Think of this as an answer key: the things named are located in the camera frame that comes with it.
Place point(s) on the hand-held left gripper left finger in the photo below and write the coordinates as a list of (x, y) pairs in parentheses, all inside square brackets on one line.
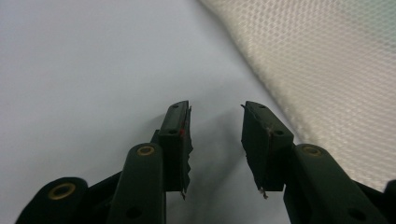
[(174, 149)]

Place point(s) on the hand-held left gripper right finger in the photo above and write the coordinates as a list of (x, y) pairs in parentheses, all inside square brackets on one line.
[(264, 149)]

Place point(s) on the white mesh cloth green print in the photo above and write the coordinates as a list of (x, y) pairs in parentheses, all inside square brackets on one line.
[(314, 71)]

